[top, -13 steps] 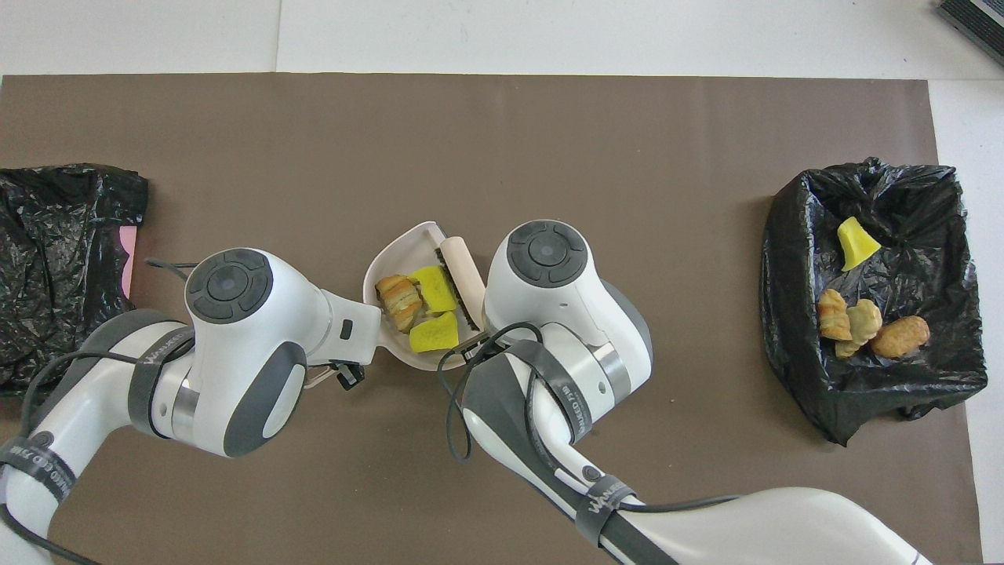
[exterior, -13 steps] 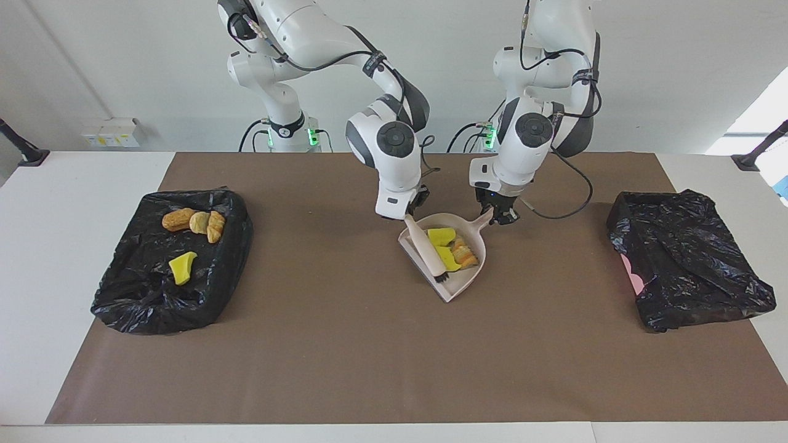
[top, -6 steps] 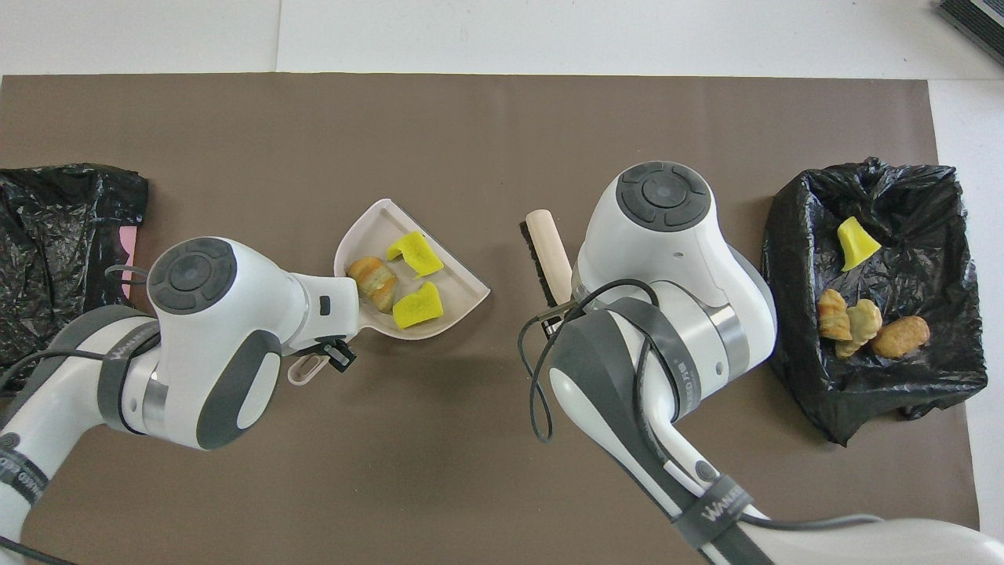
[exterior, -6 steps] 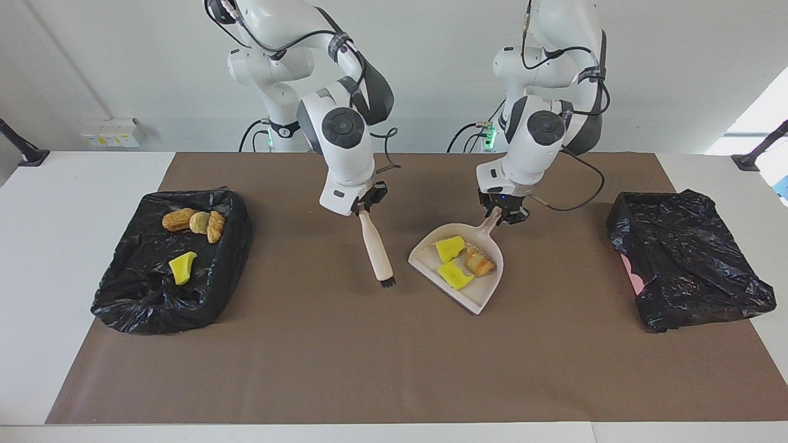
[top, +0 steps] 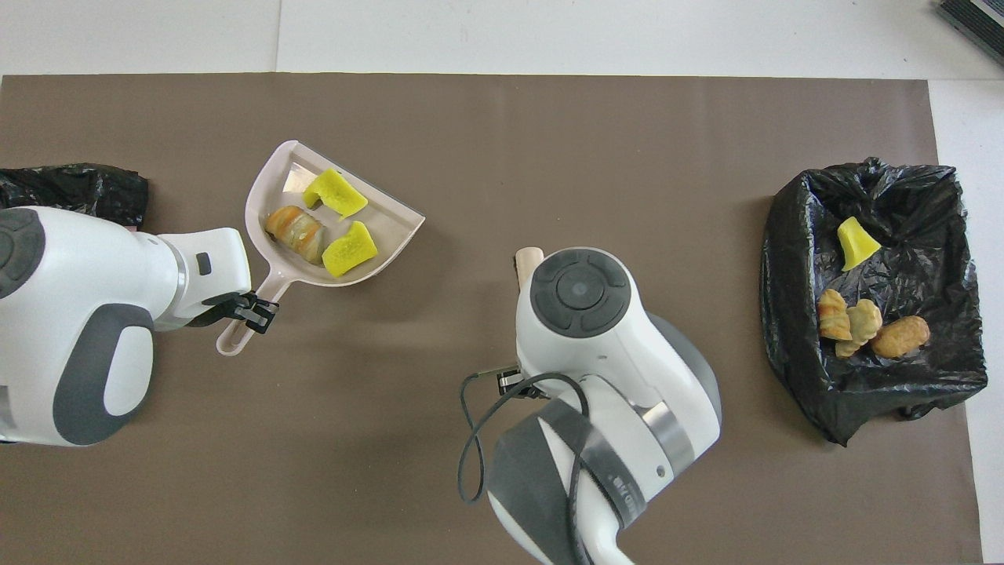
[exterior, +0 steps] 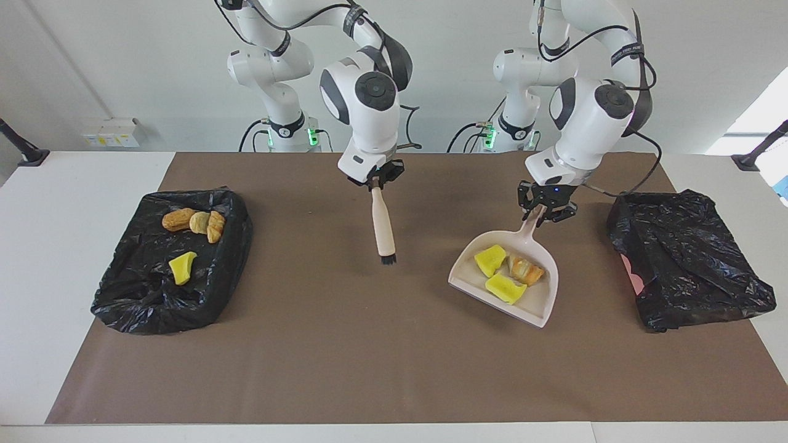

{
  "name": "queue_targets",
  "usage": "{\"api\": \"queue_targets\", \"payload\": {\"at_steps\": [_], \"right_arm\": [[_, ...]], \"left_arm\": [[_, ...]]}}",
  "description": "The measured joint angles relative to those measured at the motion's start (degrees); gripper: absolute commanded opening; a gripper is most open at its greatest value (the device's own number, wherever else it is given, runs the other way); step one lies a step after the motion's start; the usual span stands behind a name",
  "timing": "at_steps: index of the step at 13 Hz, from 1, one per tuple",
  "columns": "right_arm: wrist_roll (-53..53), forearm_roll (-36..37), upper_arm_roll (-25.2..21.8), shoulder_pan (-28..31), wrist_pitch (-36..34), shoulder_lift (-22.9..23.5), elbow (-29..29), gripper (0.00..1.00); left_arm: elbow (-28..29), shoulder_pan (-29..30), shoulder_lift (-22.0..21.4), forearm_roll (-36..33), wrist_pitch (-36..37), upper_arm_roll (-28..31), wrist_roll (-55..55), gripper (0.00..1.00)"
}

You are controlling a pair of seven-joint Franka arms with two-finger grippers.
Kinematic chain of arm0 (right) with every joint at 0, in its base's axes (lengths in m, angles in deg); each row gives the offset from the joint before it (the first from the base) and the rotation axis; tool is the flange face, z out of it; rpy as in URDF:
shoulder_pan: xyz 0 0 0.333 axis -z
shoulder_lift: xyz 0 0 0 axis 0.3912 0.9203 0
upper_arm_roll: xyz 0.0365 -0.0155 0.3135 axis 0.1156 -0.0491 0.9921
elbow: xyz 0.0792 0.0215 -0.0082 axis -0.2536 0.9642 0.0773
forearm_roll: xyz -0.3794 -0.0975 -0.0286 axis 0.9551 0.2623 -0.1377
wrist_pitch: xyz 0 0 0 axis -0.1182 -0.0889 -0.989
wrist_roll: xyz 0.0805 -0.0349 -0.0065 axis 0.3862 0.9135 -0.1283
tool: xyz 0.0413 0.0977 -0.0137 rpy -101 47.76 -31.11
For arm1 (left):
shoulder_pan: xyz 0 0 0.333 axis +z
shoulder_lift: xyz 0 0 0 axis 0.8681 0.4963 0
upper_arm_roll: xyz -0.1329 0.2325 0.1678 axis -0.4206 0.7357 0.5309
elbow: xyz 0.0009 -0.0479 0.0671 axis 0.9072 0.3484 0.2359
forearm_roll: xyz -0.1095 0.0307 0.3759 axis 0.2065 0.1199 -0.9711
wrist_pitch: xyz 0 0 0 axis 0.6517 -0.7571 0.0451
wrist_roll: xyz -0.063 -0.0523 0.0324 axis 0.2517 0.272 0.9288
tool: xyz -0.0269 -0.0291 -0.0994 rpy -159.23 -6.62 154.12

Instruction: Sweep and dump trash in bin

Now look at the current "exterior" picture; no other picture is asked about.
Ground striped toy croissant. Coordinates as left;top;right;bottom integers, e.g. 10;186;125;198
507;254;546;287

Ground notched yellow sponge chunk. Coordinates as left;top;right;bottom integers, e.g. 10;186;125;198
485;273;528;305

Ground beige plastic dustpan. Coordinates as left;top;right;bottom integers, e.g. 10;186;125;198
448;205;560;329

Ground brown toy bread roll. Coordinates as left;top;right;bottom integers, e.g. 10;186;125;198
162;208;198;233

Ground yellow sponge wedge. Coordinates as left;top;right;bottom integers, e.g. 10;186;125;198
169;251;198;286

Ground black plastic trash bag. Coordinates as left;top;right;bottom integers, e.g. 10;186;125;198
606;189;778;333
90;188;254;336

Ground brown table mat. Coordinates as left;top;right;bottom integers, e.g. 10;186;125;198
45;152;788;425

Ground black clamp stand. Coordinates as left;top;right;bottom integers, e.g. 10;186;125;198
731;120;788;172
0;118;50;167

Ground black base power cable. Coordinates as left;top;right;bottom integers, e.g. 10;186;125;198
446;122;493;153
239;120;333;153

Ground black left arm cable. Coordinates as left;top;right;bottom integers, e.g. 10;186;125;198
536;0;662;198

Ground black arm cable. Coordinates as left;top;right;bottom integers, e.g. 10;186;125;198
215;0;422;151
536;0;662;198

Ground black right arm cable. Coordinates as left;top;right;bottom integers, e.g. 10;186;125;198
215;0;422;151

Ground white wall socket box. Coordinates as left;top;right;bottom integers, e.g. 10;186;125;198
82;118;141;148

